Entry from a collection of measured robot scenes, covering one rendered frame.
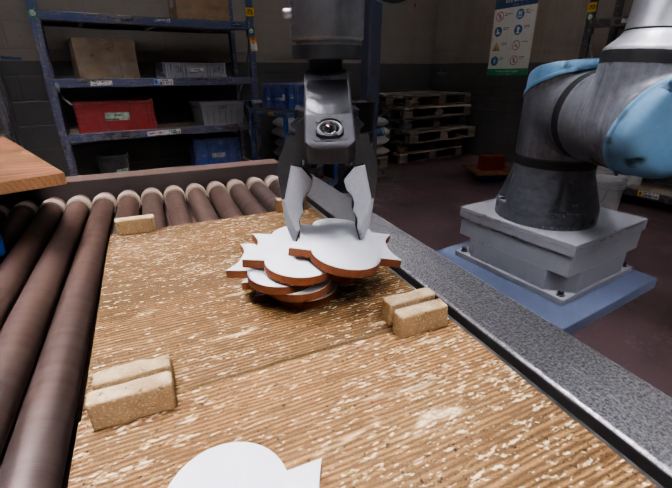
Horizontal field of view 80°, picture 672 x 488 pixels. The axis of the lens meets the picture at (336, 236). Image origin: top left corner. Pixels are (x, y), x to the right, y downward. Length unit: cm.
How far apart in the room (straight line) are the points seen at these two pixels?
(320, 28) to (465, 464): 38
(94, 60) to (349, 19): 401
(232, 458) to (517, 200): 53
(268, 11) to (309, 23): 500
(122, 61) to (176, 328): 403
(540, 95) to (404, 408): 48
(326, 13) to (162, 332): 35
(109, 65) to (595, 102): 412
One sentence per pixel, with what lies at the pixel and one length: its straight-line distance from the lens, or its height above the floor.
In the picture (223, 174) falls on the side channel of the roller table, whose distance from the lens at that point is 109.
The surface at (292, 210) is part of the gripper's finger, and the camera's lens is 45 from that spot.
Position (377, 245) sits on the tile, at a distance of 48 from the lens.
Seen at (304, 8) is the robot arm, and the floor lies 124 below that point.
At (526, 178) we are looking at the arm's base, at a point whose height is 103.
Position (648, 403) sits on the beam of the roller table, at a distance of 47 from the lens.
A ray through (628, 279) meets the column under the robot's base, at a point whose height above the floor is 87.
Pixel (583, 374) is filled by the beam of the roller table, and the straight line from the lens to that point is 47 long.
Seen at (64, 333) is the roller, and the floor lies 92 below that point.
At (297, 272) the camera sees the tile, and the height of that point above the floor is 99.
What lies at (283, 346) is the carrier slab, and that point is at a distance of 41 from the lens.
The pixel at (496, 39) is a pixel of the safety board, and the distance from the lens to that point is 616.
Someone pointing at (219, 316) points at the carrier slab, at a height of 94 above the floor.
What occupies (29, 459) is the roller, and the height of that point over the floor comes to 92.
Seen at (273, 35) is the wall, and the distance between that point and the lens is 542.
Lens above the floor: 119
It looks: 23 degrees down
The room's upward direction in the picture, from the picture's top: straight up
